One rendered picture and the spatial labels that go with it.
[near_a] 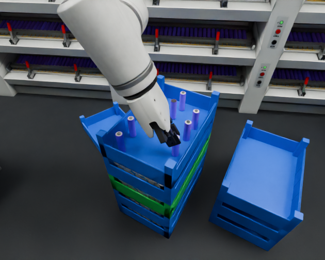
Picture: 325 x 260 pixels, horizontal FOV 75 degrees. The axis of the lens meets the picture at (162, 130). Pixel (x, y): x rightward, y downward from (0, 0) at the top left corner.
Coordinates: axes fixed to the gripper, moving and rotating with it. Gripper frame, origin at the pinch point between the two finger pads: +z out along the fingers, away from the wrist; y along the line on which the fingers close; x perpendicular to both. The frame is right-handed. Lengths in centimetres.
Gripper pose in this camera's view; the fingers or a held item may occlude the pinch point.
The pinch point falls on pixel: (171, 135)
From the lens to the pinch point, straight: 49.4
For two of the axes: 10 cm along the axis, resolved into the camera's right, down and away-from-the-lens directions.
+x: 9.1, -3.1, -2.9
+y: 0.2, 7.1, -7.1
